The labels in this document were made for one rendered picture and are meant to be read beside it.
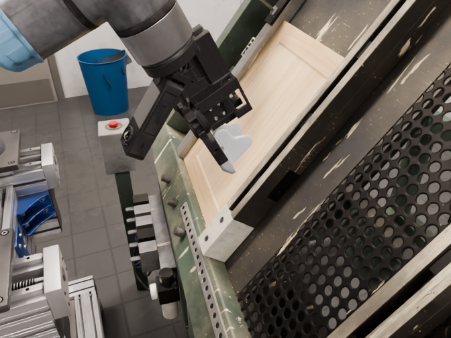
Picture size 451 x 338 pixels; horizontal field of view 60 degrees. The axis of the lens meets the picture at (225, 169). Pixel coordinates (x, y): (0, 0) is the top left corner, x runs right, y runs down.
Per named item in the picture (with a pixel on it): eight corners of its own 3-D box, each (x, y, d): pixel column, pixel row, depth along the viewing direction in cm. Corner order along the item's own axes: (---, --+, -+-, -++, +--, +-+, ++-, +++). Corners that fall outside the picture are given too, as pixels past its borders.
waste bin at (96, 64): (133, 95, 401) (126, 40, 369) (143, 113, 367) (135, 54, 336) (86, 102, 386) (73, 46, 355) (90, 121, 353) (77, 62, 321)
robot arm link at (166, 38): (123, 45, 40) (111, 25, 46) (148, 80, 43) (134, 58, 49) (184, 4, 40) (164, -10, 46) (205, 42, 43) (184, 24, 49)
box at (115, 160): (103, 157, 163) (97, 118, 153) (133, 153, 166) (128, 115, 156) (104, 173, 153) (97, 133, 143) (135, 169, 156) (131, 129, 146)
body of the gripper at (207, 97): (256, 114, 50) (214, 33, 42) (201, 151, 50) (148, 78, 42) (233, 92, 56) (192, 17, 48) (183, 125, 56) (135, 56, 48)
